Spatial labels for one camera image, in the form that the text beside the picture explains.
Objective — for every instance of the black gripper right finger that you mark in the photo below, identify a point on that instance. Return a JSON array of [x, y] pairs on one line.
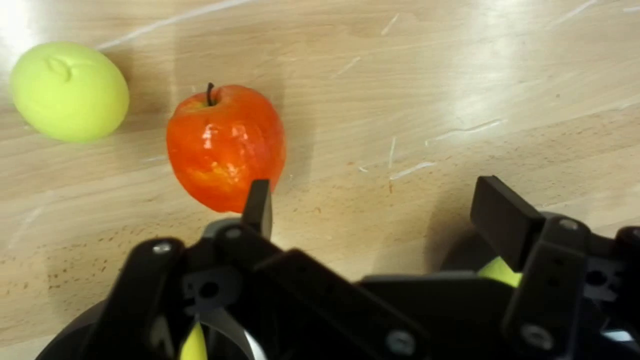
[[505, 220]]

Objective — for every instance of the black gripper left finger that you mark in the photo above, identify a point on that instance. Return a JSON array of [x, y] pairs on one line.
[[259, 209]]

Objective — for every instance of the orange red plush tomato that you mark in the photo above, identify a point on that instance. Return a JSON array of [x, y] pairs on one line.
[[220, 141]]

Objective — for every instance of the yellow plush banana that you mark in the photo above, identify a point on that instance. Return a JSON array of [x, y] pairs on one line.
[[200, 342]]

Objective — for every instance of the yellow plush ball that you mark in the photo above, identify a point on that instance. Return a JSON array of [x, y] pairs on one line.
[[69, 92]]

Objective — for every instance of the far black bowl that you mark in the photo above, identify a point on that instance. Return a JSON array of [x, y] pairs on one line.
[[242, 293]]

